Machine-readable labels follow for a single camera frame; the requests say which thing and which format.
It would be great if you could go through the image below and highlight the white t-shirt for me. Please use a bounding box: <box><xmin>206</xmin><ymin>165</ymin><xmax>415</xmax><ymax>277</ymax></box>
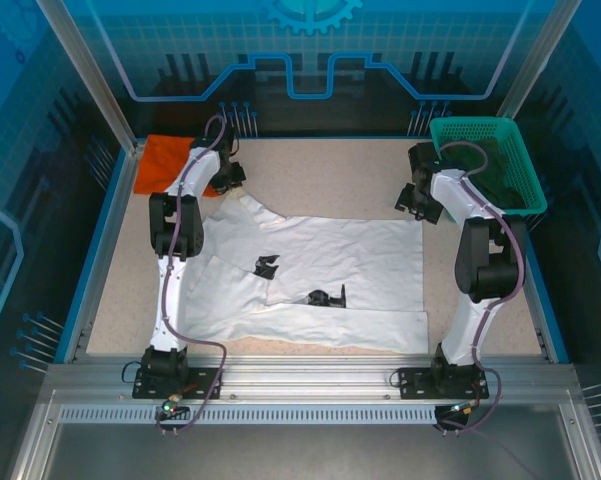
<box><xmin>182</xmin><ymin>188</ymin><xmax>430</xmax><ymax>357</ymax></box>

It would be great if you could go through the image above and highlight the orange folded t-shirt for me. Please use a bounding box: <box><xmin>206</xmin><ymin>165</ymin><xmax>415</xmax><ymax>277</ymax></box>
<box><xmin>132</xmin><ymin>133</ymin><xmax>219</xmax><ymax>199</ymax></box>

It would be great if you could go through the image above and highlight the dark green t-shirt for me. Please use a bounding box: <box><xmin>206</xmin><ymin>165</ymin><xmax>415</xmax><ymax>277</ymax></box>
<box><xmin>442</xmin><ymin>141</ymin><xmax>527</xmax><ymax>210</ymax></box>

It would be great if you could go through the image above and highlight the teal plastic mesh basket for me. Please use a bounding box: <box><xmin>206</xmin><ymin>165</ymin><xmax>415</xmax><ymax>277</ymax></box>
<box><xmin>428</xmin><ymin>116</ymin><xmax>549</xmax><ymax>225</ymax></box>

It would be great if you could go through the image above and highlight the small connector with green light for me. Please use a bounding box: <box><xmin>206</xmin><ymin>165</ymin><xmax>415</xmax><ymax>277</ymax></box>
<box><xmin>447</xmin><ymin>399</ymin><xmax>483</xmax><ymax>420</ymax></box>
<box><xmin>159</xmin><ymin>394</ymin><xmax>189</xmax><ymax>419</ymax></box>

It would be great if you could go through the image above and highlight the aluminium corner post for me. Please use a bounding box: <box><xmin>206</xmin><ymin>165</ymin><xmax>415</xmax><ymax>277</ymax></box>
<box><xmin>496</xmin><ymin>0</ymin><xmax>585</xmax><ymax>124</ymax></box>
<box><xmin>35</xmin><ymin>0</ymin><xmax>144</xmax><ymax>154</ymax></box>

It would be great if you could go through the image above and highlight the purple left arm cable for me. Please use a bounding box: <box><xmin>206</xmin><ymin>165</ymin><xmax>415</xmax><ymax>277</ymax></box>
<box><xmin>154</xmin><ymin>114</ymin><xmax>230</xmax><ymax>437</ymax></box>

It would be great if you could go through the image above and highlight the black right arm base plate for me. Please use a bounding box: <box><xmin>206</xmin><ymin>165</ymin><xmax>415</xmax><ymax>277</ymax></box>
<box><xmin>397</xmin><ymin>367</ymin><xmax>490</xmax><ymax>400</ymax></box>

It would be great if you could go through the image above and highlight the aluminium front frame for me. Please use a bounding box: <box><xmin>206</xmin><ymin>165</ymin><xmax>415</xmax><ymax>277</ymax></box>
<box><xmin>7</xmin><ymin>355</ymin><xmax>599</xmax><ymax>480</ymax></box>

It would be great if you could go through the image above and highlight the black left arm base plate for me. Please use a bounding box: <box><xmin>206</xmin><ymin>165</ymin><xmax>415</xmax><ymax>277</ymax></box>
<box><xmin>132</xmin><ymin>365</ymin><xmax>225</xmax><ymax>400</ymax></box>

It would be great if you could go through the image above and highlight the slotted grey cable duct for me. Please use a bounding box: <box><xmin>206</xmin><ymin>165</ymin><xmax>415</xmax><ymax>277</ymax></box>
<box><xmin>58</xmin><ymin>405</ymin><xmax>440</xmax><ymax>426</ymax></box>

